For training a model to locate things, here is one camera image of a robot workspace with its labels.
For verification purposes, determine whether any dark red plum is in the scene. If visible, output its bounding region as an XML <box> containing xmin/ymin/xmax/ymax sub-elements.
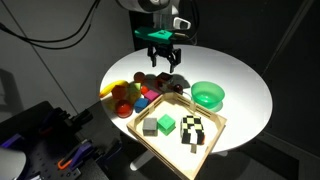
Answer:
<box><xmin>173</xmin><ymin>83</ymin><xmax>185</xmax><ymax>95</ymax></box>

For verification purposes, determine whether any wooden crate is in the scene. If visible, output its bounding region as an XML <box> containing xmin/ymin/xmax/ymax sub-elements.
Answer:
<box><xmin>126</xmin><ymin>89</ymin><xmax>228</xmax><ymax>180</ymax></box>

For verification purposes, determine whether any green plastic bowl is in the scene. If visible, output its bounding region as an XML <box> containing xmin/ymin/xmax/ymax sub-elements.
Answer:
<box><xmin>190</xmin><ymin>81</ymin><xmax>226</xmax><ymax>110</ymax></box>

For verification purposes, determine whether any grey cube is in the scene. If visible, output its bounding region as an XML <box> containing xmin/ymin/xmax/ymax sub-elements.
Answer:
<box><xmin>142</xmin><ymin>117</ymin><xmax>159</xmax><ymax>137</ymax></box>

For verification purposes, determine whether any black perforated board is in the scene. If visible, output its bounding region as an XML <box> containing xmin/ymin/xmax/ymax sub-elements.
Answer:
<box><xmin>18</xmin><ymin>125</ymin><xmax>85</xmax><ymax>180</ymax></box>

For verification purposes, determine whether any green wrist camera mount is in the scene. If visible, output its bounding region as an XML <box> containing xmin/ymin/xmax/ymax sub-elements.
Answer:
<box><xmin>133</xmin><ymin>26</ymin><xmax>176</xmax><ymax>47</ymax></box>

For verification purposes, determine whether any blue cube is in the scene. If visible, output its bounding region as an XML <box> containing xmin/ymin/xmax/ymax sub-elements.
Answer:
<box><xmin>134</xmin><ymin>97</ymin><xmax>150</xmax><ymax>114</ymax></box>

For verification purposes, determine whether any green cube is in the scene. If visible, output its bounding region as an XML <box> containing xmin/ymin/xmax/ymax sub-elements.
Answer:
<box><xmin>157</xmin><ymin>113</ymin><xmax>177</xmax><ymax>136</ymax></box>

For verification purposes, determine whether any black clamp knob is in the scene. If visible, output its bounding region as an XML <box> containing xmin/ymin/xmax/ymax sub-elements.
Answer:
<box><xmin>69</xmin><ymin>108</ymin><xmax>95</xmax><ymax>127</ymax></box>

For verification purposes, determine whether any red apple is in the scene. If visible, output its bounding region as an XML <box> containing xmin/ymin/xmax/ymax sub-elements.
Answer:
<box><xmin>114</xmin><ymin>99</ymin><xmax>134</xmax><ymax>119</ymax></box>

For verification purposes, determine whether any orange red cube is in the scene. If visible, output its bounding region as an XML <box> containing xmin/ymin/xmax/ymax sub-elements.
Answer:
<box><xmin>111</xmin><ymin>85</ymin><xmax>128</xmax><ymax>101</ymax></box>

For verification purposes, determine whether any pink cube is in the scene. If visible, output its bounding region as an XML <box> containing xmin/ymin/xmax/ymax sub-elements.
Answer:
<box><xmin>143</xmin><ymin>90</ymin><xmax>160</xmax><ymax>104</ymax></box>

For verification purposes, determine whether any yellow lemon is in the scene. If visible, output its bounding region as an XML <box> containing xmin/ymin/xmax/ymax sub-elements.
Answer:
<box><xmin>105</xmin><ymin>98</ymin><xmax>118</xmax><ymax>112</ymax></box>

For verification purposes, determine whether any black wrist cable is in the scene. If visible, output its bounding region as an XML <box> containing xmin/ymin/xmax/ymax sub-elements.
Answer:
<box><xmin>173</xmin><ymin>0</ymin><xmax>202</xmax><ymax>47</ymax></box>

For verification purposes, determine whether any white rounded lamp head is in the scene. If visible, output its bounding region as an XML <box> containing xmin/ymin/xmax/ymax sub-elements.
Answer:
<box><xmin>0</xmin><ymin>146</ymin><xmax>27</xmax><ymax>180</ymax></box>

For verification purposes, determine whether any small yellow apple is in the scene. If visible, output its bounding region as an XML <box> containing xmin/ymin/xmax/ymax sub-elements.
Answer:
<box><xmin>129</xmin><ymin>92</ymin><xmax>141</xmax><ymax>104</ymax></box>

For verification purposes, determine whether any orange multicolour plush cube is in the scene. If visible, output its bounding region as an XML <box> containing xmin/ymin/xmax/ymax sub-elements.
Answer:
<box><xmin>154</xmin><ymin>71</ymin><xmax>175</xmax><ymax>93</ymax></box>

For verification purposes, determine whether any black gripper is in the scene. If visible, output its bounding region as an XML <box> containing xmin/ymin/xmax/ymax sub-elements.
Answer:
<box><xmin>147</xmin><ymin>41</ymin><xmax>182</xmax><ymax>74</ymax></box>

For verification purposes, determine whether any black hanging cable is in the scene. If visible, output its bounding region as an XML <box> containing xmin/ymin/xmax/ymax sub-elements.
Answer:
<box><xmin>0</xmin><ymin>0</ymin><xmax>102</xmax><ymax>51</ymax></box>

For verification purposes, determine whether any black yellow checkered plush cube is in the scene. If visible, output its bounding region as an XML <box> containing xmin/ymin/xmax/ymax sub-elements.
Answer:
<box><xmin>180</xmin><ymin>115</ymin><xmax>206</xmax><ymax>146</ymax></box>

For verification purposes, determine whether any yellow banana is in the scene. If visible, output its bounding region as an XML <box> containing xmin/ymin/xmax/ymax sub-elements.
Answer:
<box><xmin>98</xmin><ymin>79</ymin><xmax>130</xmax><ymax>99</ymax></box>

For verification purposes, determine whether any purple orange spring clamp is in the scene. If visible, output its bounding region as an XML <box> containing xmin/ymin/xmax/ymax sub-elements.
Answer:
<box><xmin>56</xmin><ymin>139</ymin><xmax>97</xmax><ymax>171</ymax></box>
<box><xmin>37</xmin><ymin>106</ymin><xmax>70</xmax><ymax>136</ymax></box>

